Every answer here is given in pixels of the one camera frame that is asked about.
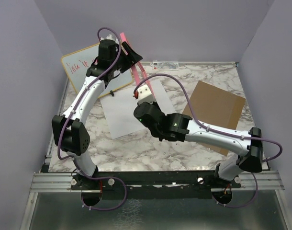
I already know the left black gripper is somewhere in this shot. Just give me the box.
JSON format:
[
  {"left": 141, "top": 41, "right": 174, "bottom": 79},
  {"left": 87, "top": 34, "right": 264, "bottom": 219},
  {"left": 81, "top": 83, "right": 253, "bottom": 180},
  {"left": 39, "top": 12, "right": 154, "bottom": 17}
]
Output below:
[{"left": 110, "top": 41, "right": 142, "bottom": 72}]

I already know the pink wooden photo frame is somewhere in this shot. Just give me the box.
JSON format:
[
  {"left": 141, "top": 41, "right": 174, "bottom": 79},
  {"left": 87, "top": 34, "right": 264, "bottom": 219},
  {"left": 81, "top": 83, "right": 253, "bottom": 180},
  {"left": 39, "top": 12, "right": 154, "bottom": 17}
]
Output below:
[{"left": 120, "top": 32, "right": 155, "bottom": 98}]

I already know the white photo paper sheet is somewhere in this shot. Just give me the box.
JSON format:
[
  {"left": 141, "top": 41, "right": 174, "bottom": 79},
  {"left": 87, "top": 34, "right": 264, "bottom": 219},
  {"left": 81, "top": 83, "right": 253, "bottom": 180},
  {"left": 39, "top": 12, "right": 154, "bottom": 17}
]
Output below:
[{"left": 100, "top": 80, "right": 176, "bottom": 139}]

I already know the brown cardboard backing board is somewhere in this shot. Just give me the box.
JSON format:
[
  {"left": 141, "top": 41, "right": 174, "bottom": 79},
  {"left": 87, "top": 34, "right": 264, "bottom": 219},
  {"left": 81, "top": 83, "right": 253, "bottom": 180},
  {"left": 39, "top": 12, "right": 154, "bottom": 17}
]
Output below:
[{"left": 181, "top": 80, "right": 246, "bottom": 156}]

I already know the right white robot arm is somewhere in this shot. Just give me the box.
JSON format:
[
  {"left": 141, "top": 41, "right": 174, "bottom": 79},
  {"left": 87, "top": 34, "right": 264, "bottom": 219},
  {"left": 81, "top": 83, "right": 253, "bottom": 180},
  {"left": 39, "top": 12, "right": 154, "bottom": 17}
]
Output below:
[{"left": 134, "top": 102, "right": 263, "bottom": 187}]

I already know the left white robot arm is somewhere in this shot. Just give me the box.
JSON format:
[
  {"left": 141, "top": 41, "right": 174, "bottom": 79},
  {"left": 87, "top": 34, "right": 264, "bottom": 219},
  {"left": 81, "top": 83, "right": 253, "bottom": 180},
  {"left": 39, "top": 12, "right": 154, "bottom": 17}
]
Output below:
[{"left": 52, "top": 39, "right": 142, "bottom": 189}]

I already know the small whiteboard with red writing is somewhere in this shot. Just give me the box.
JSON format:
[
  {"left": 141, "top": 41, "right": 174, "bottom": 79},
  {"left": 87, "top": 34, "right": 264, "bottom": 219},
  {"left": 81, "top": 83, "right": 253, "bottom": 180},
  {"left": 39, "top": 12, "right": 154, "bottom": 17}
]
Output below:
[{"left": 61, "top": 44, "right": 134, "bottom": 97}]

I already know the white label strip at wall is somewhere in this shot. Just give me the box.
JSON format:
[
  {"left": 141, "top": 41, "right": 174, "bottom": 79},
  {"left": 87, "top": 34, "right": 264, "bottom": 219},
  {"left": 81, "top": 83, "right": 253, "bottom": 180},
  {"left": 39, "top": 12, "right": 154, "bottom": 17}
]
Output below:
[{"left": 151, "top": 61, "right": 179, "bottom": 70}]

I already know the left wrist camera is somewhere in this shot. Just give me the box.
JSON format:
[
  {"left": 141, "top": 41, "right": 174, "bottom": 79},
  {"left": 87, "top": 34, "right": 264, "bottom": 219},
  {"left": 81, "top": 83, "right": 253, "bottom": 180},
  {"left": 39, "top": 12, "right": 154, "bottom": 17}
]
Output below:
[{"left": 100, "top": 34, "right": 117, "bottom": 42}]

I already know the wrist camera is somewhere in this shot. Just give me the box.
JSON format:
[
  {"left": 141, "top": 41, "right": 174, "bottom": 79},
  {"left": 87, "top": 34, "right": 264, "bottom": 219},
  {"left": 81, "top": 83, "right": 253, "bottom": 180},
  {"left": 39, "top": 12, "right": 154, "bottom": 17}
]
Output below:
[
  {"left": 100, "top": 34, "right": 117, "bottom": 42},
  {"left": 134, "top": 85, "right": 156, "bottom": 104}
]

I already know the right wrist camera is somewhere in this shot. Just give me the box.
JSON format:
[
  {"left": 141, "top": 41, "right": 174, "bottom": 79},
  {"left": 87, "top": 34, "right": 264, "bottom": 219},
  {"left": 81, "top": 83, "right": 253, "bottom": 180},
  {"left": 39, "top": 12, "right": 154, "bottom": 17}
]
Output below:
[{"left": 134, "top": 85, "right": 156, "bottom": 104}]

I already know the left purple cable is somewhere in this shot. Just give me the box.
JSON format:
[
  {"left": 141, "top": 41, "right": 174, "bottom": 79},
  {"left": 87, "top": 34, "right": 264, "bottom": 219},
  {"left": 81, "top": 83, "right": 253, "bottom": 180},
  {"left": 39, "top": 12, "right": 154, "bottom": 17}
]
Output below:
[{"left": 57, "top": 27, "right": 128, "bottom": 211}]

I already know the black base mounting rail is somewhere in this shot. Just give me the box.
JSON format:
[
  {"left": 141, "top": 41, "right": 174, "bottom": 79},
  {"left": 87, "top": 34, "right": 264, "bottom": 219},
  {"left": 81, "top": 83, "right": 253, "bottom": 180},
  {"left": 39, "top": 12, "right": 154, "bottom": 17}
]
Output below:
[{"left": 70, "top": 170, "right": 241, "bottom": 200}]

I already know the aluminium front rail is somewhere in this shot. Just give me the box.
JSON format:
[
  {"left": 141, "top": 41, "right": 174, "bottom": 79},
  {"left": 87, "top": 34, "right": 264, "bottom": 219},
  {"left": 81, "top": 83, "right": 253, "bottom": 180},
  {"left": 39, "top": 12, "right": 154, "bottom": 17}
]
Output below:
[{"left": 30, "top": 171, "right": 285, "bottom": 193}]

